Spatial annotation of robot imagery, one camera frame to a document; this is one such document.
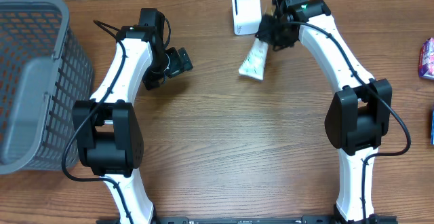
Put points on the yellow wet wipes packet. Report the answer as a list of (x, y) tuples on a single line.
[(432, 127)]

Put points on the grey plastic basket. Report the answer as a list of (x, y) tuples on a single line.
[(44, 70)]

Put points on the white barcode scanner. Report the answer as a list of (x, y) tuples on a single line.
[(247, 15)]

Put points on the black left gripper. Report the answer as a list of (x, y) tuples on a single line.
[(181, 62)]

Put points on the white small packet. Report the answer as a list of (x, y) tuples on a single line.
[(254, 63)]

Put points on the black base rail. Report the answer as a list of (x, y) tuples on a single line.
[(307, 219)]

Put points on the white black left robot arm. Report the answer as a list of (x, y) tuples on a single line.
[(107, 133)]

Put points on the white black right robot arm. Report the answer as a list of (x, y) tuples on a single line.
[(356, 120)]

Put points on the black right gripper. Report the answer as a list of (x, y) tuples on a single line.
[(263, 34)]

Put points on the red Carefree liner pack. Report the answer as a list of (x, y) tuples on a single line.
[(425, 65)]

